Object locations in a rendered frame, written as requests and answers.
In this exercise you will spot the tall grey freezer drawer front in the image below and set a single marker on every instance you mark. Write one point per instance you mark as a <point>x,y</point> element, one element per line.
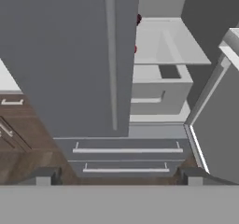
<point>124,143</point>

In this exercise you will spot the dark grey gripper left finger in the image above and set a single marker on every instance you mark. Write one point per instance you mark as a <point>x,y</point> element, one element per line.
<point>56,176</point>

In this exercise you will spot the dark red fruit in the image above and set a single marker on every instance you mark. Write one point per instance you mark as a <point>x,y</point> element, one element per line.
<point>138,18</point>

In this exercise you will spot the glass fridge shelf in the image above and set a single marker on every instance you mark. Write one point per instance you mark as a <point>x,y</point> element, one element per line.
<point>174,44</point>

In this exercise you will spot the grey fridge body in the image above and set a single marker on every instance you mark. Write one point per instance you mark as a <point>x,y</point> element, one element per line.
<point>202,10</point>

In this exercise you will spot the white fridge crisper drawer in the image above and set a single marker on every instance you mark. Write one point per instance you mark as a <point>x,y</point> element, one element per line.
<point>155,92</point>

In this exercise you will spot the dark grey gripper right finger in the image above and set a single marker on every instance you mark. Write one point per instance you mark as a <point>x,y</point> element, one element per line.
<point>182,177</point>

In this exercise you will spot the bright red fruit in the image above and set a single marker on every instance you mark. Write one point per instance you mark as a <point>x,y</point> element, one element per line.
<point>135,48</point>

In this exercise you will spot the brown wooden cupboard door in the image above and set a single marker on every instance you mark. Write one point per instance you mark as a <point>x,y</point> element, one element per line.
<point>17,134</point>

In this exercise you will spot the grey closed fridge door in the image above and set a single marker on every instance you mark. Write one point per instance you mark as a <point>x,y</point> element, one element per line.
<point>68,62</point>

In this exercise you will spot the short grey freezer drawer front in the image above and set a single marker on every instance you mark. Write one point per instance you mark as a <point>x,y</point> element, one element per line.
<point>124,165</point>

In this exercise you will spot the brown wooden drawer front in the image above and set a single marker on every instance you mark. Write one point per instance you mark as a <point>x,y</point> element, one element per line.
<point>28,102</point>

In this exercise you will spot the grey open fridge door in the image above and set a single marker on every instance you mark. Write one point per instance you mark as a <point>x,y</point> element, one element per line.
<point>217,125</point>

